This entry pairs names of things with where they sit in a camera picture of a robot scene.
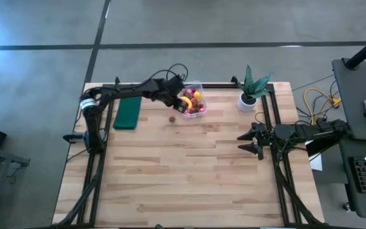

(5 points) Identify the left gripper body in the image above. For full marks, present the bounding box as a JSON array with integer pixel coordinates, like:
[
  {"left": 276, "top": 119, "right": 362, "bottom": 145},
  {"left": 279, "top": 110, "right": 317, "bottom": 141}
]
[{"left": 169, "top": 92, "right": 189, "bottom": 114}]

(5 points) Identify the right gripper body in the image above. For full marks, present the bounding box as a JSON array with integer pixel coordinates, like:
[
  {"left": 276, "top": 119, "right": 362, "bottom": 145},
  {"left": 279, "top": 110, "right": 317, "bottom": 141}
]
[{"left": 253, "top": 123, "right": 275, "bottom": 161}]

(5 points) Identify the yellow banana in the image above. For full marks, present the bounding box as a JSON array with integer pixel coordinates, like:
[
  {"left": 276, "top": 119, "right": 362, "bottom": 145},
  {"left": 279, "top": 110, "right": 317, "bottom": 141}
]
[{"left": 180, "top": 95, "right": 193, "bottom": 111}]

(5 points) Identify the clear plastic tupperware container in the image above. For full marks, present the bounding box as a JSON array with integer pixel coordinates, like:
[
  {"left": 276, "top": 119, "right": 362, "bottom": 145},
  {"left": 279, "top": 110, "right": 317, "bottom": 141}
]
[{"left": 178, "top": 81, "right": 208, "bottom": 120}]

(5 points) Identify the white plant pot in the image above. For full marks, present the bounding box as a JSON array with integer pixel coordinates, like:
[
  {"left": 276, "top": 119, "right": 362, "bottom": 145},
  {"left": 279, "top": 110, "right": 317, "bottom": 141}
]
[{"left": 236, "top": 91, "right": 258, "bottom": 113}]

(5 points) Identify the green snake plant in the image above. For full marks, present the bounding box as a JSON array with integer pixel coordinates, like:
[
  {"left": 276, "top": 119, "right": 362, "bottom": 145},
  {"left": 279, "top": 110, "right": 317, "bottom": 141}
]
[{"left": 240, "top": 64, "right": 273, "bottom": 100}]

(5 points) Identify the green folded cloth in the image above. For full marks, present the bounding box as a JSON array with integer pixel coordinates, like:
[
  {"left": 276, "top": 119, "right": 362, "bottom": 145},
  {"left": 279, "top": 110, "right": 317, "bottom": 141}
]
[{"left": 112, "top": 96, "right": 143, "bottom": 130}]

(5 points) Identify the white paper sheet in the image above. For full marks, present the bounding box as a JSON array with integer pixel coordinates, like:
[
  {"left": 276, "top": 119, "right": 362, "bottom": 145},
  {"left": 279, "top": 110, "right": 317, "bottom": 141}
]
[{"left": 305, "top": 139, "right": 323, "bottom": 172}]

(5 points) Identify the grey side desk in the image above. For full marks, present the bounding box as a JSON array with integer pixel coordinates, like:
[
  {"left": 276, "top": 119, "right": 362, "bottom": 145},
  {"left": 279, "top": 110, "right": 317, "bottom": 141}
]
[
  {"left": 338, "top": 139, "right": 366, "bottom": 220},
  {"left": 331, "top": 59, "right": 366, "bottom": 142}
]

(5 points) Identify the grey metal stand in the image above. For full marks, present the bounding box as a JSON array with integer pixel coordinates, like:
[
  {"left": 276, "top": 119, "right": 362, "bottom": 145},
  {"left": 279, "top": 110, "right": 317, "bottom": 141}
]
[{"left": 0, "top": 142, "right": 31, "bottom": 229}]

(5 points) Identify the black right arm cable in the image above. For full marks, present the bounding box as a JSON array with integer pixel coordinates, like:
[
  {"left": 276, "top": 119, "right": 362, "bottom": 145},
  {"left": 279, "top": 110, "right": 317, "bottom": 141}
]
[{"left": 254, "top": 111, "right": 269, "bottom": 128}]

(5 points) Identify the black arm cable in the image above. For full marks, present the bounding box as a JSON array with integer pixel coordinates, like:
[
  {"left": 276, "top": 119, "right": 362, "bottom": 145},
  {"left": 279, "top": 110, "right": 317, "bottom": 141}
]
[
  {"left": 254, "top": 111, "right": 269, "bottom": 128},
  {"left": 147, "top": 62, "right": 189, "bottom": 82}
]

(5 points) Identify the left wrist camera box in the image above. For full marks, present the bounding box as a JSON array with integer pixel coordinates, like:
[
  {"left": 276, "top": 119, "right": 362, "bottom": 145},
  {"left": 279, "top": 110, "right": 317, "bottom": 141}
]
[{"left": 165, "top": 74, "right": 186, "bottom": 95}]

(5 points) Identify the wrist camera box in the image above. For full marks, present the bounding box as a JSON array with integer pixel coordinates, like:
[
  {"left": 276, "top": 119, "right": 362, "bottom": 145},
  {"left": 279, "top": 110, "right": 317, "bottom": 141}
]
[
  {"left": 165, "top": 74, "right": 186, "bottom": 95},
  {"left": 273, "top": 124, "right": 295, "bottom": 141}
]

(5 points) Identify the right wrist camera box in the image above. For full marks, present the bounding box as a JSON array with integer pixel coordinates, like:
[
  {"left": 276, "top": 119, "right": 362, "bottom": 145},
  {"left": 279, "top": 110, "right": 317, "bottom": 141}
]
[{"left": 273, "top": 124, "right": 295, "bottom": 141}]

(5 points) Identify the black right frame rail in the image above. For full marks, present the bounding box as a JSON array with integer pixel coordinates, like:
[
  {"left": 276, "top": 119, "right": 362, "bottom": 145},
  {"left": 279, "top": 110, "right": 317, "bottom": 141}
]
[{"left": 261, "top": 84, "right": 327, "bottom": 227}]

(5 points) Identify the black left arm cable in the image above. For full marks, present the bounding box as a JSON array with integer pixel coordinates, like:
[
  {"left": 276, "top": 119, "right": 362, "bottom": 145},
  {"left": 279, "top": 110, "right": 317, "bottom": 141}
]
[{"left": 147, "top": 62, "right": 189, "bottom": 82}]

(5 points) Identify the black frame cross rail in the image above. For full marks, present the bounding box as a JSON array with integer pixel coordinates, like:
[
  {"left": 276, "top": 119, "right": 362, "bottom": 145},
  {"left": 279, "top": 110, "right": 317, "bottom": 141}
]
[{"left": 103, "top": 83, "right": 275, "bottom": 90}]

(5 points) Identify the yellow cable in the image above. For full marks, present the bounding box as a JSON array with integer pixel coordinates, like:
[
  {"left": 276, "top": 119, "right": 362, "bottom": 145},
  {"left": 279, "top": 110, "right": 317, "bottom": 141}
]
[{"left": 302, "top": 88, "right": 342, "bottom": 125}]

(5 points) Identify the black left frame rail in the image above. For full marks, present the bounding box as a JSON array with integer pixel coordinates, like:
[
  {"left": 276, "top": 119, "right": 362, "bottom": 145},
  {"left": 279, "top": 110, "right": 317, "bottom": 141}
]
[{"left": 51, "top": 95, "right": 116, "bottom": 228}]

